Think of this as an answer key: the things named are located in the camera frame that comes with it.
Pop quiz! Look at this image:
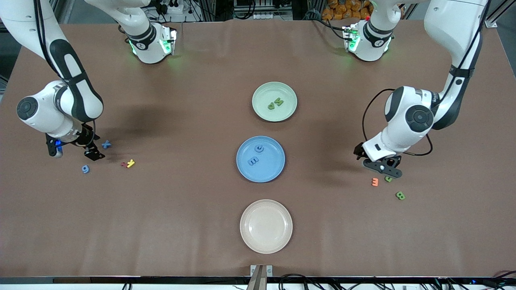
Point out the blue plate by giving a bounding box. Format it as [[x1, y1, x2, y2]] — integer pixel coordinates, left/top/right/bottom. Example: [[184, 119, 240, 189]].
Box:
[[236, 136, 286, 183]]

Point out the light green plate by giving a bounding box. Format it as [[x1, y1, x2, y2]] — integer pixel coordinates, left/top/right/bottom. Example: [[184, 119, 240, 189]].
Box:
[[252, 82, 298, 122]]

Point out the brown table cover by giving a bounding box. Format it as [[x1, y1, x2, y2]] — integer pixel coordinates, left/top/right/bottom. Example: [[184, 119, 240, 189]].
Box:
[[0, 18, 516, 278]]

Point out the pale pink plate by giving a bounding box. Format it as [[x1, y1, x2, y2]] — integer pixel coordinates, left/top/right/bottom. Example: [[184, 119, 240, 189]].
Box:
[[240, 199, 293, 254]]

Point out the orange objects pile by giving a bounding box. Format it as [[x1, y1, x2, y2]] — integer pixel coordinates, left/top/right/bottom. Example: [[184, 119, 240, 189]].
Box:
[[321, 0, 373, 21]]

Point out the long black left arm cable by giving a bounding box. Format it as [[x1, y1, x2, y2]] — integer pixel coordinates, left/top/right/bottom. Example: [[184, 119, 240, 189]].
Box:
[[362, 89, 396, 142]]

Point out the short black left arm cable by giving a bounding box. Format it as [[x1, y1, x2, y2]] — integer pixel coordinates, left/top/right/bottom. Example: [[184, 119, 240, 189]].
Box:
[[402, 134, 434, 157]]

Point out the black table edge rail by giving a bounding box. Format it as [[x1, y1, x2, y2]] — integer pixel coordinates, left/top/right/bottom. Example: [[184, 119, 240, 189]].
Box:
[[0, 276, 516, 285]]

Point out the grey metal bracket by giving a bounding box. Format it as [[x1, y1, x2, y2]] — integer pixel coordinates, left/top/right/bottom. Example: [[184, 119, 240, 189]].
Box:
[[247, 264, 274, 290]]

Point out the aluminium frame profile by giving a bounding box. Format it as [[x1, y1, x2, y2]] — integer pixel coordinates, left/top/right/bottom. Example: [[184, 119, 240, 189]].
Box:
[[484, 0, 516, 29]]

